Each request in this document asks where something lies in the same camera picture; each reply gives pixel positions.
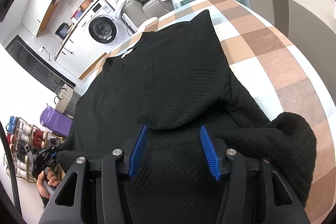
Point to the plaid checkered table cloth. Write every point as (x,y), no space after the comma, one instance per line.
(276,74)

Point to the person's left hand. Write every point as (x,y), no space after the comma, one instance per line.
(47,179)

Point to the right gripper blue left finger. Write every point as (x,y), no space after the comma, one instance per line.
(137,152)

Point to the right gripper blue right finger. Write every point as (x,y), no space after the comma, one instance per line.
(213,152)

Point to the purple bag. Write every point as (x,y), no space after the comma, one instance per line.
(55,121)

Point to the white front-load washing machine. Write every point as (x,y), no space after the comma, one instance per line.
(99,31)

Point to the black cooking pot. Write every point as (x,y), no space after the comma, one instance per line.
(63,30)

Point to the black textured knit sweater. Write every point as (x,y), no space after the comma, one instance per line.
(175,81)

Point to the woven two-tone laundry basket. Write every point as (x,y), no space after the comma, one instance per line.
(66,100)

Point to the wooden shoe rack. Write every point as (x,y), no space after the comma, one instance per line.
(32,148)

